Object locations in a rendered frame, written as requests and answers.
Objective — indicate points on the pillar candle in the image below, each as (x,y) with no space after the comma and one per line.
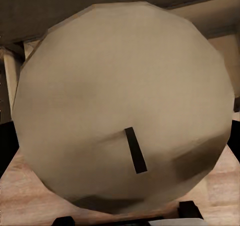
(123,107)

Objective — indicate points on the cabinet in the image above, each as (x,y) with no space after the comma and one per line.
(24,22)

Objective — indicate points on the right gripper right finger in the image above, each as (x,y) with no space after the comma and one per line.
(234,141)

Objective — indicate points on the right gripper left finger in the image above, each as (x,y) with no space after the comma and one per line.
(8,145)

